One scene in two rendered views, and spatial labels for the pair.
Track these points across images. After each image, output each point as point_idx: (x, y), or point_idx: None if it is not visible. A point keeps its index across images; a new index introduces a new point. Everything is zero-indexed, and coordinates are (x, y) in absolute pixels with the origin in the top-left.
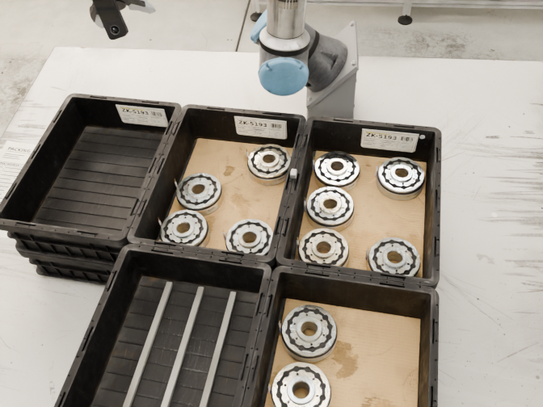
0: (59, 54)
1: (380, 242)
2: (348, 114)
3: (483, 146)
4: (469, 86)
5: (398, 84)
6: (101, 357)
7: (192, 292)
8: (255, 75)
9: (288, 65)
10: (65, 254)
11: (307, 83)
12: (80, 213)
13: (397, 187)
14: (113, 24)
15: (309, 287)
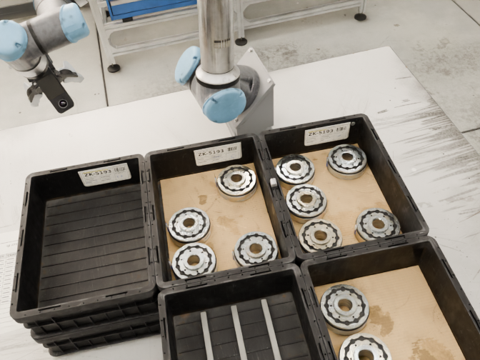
0: None
1: (361, 216)
2: (270, 124)
3: (379, 120)
4: (346, 77)
5: (292, 90)
6: None
7: (226, 313)
8: (170, 114)
9: (231, 94)
10: (87, 325)
11: None
12: (83, 282)
13: (351, 168)
14: (61, 98)
15: (329, 271)
